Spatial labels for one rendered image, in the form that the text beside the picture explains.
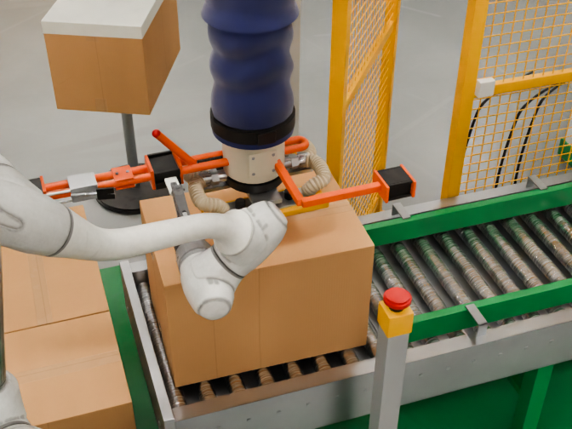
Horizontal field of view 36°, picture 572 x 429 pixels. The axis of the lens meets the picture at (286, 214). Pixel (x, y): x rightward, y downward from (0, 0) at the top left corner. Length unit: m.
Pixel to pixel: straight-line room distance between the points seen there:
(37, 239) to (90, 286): 1.43
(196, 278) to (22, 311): 1.11
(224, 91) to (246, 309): 0.63
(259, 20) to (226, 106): 0.26
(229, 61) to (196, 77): 3.08
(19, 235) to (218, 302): 0.53
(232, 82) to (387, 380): 0.87
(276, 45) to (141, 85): 1.54
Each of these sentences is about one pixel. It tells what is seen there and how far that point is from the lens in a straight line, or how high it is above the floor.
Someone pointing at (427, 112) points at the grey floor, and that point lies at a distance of 4.94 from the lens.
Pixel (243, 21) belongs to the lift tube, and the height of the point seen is 1.63.
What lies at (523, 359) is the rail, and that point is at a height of 0.47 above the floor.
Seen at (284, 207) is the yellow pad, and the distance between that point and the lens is 2.36.
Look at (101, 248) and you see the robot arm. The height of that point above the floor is 1.45.
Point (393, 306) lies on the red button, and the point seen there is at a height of 1.03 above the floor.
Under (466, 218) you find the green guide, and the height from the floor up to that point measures 0.60.
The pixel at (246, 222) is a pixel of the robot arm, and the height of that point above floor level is 1.36.
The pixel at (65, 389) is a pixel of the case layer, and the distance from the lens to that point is 2.68.
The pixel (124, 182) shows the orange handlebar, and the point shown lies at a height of 1.19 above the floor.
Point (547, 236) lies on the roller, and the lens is 3.26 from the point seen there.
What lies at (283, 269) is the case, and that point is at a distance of 2.40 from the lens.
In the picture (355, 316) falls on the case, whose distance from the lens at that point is 2.62.
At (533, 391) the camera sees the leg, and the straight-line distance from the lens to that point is 3.05.
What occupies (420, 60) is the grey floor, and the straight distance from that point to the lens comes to 5.47.
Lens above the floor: 2.51
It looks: 38 degrees down
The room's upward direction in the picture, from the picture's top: straight up
